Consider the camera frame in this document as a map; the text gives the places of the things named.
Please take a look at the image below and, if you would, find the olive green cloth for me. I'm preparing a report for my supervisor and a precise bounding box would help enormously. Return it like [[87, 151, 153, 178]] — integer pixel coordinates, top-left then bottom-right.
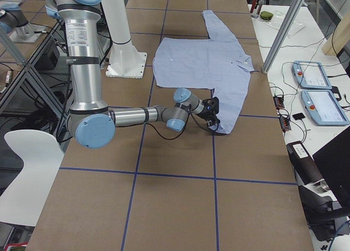
[[260, 11, 273, 21]]

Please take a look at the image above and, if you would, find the blue teach pendant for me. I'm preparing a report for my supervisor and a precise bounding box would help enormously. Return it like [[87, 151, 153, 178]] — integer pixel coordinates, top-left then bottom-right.
[[291, 61, 332, 90], [301, 90, 349, 126]]

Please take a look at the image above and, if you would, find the black labelled box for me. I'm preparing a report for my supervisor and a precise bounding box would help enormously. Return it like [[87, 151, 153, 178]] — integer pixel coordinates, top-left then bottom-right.
[[286, 141, 323, 184]]

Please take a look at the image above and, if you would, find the white chair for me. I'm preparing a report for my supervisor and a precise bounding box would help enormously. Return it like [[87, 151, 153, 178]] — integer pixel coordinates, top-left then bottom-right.
[[1, 130, 64, 226]]

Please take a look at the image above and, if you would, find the light blue striped shirt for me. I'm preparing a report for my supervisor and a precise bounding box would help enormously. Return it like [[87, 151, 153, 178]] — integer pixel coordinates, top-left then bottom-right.
[[153, 10, 254, 134]]

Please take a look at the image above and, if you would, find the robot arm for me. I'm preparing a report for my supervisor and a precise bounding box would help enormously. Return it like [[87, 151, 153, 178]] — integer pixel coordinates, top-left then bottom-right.
[[46, 0, 220, 148]]

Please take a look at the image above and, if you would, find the black laptop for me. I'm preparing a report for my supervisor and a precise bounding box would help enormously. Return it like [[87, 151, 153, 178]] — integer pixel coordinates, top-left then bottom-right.
[[313, 128, 350, 207]]

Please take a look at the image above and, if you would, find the aluminium frame post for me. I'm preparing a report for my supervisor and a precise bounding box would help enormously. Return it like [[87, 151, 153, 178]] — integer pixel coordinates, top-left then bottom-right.
[[261, 0, 304, 74]]

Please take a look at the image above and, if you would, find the black USB hub far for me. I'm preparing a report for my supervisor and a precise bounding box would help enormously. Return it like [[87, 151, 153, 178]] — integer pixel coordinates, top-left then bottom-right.
[[273, 96, 285, 109]]

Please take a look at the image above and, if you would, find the lower blue teach pendant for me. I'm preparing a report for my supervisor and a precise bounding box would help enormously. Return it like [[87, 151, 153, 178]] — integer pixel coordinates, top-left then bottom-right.
[[301, 90, 349, 126]]

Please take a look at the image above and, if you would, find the upper blue teach pendant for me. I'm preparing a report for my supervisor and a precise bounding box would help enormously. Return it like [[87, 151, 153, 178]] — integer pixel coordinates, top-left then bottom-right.
[[291, 61, 332, 90]]

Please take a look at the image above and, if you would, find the black USB hub near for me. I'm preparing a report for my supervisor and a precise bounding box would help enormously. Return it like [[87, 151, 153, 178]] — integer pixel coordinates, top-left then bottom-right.
[[278, 114, 291, 133]]

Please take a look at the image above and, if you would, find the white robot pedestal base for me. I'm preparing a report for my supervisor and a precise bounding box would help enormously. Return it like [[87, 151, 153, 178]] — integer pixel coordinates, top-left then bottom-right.
[[102, 0, 147, 79]]

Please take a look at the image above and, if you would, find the black usb hub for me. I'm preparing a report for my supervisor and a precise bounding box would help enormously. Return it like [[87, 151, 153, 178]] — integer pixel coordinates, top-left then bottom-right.
[[278, 114, 291, 133], [273, 96, 285, 109]]

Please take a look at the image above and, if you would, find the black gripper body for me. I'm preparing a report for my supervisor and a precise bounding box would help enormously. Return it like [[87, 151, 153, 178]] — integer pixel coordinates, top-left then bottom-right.
[[201, 97, 219, 122]]

